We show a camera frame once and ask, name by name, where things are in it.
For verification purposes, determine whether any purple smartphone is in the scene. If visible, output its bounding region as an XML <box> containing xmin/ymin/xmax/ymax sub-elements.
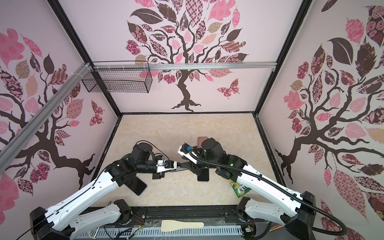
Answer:
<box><xmin>197</xmin><ymin>169</ymin><xmax>210</xmax><ymax>182</ymax></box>

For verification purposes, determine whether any black phone case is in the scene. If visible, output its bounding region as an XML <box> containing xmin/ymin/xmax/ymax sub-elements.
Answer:
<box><xmin>176</xmin><ymin>162</ymin><xmax>196</xmax><ymax>172</ymax></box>

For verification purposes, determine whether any pink phone case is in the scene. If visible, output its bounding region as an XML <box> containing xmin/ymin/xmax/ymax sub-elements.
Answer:
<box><xmin>197</xmin><ymin>137</ymin><xmax>208</xmax><ymax>146</ymax></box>

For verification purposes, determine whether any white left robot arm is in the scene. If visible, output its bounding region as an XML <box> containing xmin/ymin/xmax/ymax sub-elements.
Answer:
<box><xmin>30</xmin><ymin>143</ymin><xmax>177</xmax><ymax>240</ymax></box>

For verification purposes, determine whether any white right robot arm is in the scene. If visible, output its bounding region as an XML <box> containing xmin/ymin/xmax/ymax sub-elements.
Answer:
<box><xmin>178</xmin><ymin>138</ymin><xmax>316</xmax><ymax>240</ymax></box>

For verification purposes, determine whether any black smartphone on table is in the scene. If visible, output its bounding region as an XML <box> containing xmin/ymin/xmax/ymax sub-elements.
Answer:
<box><xmin>125</xmin><ymin>177</ymin><xmax>148</xmax><ymax>196</ymax></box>

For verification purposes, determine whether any green candy bag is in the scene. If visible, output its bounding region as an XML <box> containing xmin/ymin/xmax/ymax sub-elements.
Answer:
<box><xmin>229</xmin><ymin>180</ymin><xmax>251</xmax><ymax>198</ymax></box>

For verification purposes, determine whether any beige wooden spatula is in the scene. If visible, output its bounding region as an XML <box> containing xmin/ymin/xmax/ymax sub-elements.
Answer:
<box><xmin>161</xmin><ymin>220</ymin><xmax>205</xmax><ymax>233</ymax></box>

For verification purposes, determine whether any brown wooden utensil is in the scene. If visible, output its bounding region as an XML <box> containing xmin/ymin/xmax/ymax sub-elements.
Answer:
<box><xmin>269</xmin><ymin>224</ymin><xmax>284</xmax><ymax>232</ymax></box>

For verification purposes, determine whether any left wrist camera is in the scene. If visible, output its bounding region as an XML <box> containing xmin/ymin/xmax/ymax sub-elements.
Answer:
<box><xmin>156</xmin><ymin>160</ymin><xmax>178</xmax><ymax>173</ymax></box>

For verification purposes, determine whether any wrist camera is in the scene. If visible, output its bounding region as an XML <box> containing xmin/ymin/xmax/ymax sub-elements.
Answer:
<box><xmin>156</xmin><ymin>160</ymin><xmax>178</xmax><ymax>173</ymax></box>
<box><xmin>178</xmin><ymin>143</ymin><xmax>198</xmax><ymax>164</ymax></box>

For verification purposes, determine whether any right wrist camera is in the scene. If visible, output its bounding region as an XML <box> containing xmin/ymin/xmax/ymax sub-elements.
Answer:
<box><xmin>178</xmin><ymin>143</ymin><xmax>198</xmax><ymax>164</ymax></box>

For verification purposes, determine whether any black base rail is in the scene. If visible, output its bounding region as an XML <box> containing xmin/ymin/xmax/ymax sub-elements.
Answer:
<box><xmin>74</xmin><ymin>204</ymin><xmax>271</xmax><ymax>240</ymax></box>

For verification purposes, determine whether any white slotted cable duct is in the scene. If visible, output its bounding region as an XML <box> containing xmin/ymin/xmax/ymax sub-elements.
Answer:
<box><xmin>85</xmin><ymin>226</ymin><xmax>243</xmax><ymax>240</ymax></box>

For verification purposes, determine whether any black wire basket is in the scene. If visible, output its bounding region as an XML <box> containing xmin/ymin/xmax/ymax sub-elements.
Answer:
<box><xmin>82</xmin><ymin>60</ymin><xmax>153</xmax><ymax>94</ymax></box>

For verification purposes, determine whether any aluminium rail back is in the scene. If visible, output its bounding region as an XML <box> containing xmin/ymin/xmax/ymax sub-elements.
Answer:
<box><xmin>93</xmin><ymin>62</ymin><xmax>277</xmax><ymax>71</ymax></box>

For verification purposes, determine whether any aluminium rail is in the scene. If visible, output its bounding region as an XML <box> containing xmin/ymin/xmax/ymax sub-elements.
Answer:
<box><xmin>93</xmin><ymin>62</ymin><xmax>277</xmax><ymax>71</ymax></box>
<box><xmin>1</xmin><ymin>63</ymin><xmax>92</xmax><ymax>173</ymax></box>

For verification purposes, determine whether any aluminium rail left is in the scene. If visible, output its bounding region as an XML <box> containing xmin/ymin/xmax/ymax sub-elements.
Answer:
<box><xmin>1</xmin><ymin>63</ymin><xmax>92</xmax><ymax>173</ymax></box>

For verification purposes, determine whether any black corrugated cable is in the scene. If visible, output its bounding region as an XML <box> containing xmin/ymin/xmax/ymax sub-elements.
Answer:
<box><xmin>188</xmin><ymin>148</ymin><xmax>349</xmax><ymax>236</ymax></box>

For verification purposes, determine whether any black vertical frame post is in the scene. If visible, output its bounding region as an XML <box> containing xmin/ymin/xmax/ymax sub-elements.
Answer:
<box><xmin>47</xmin><ymin>0</ymin><xmax>123</xmax><ymax>119</ymax></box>

